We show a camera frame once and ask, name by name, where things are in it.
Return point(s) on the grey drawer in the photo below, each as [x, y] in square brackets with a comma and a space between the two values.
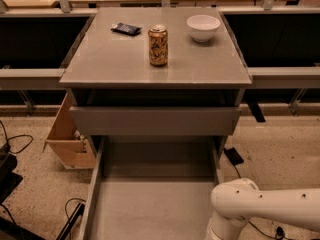
[151, 190]
[165, 121]

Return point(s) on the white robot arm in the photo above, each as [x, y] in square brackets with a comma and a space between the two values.
[236, 202]

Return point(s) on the grey drawer cabinet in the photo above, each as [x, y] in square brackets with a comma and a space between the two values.
[111, 69]

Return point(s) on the grey top drawer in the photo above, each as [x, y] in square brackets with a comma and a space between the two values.
[165, 121]

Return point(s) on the patterned drink can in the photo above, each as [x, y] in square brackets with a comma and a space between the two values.
[158, 45]

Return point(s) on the black power adapter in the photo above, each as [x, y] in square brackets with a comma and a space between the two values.
[233, 156]

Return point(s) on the dark blue snack packet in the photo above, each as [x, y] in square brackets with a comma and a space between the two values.
[126, 29]

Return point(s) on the cardboard box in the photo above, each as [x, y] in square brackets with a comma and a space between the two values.
[73, 150]

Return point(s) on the white ceramic bowl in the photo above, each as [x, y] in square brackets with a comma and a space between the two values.
[202, 28]

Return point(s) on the black stand leg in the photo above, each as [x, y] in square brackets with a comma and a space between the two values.
[66, 232]

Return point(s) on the black equipment left edge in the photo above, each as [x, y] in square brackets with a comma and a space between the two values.
[8, 179]

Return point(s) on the grey metal rail frame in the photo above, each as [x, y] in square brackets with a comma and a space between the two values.
[262, 77]

